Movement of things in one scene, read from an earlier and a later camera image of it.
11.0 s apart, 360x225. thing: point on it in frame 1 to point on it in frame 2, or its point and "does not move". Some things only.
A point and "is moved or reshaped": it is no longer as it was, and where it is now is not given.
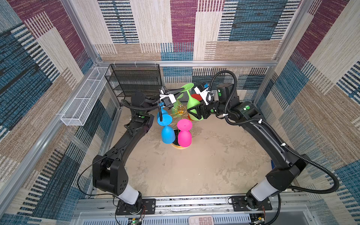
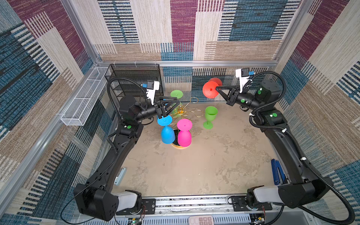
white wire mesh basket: [86, 97] does not move
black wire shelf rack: [126, 79] does not move
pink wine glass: [184, 135] does not move
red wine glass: [197, 96] is moved or reshaped
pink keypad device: [201, 220] does not move
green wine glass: [176, 109] does not move
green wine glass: [191, 102] to [211, 113]
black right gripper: [202, 107] to [232, 95]
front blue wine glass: [168, 132] does not move
